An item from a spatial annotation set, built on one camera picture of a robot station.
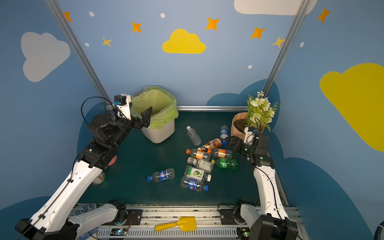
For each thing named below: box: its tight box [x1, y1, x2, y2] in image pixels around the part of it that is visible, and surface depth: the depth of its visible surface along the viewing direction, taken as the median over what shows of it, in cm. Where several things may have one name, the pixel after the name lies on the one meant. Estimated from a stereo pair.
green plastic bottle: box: [215, 158, 238, 169], surface depth 92 cm
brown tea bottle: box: [197, 138, 222, 151], surface depth 100 cm
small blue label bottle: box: [219, 125, 229, 141], surface depth 106 cm
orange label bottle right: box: [211, 148, 233, 159], surface depth 95 cm
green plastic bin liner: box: [130, 85, 179, 129], surface depth 96 cm
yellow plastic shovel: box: [155, 216, 197, 232], surface depth 73 cm
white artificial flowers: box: [246, 91, 279, 133], surface depth 87 cm
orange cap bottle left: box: [185, 148, 212, 161], surface depth 97 cm
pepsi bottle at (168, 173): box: [147, 168, 176, 183], surface depth 86 cm
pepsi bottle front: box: [180, 176, 209, 192], surface depth 83 cm
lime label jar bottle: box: [184, 165, 212, 182], surface depth 88 cm
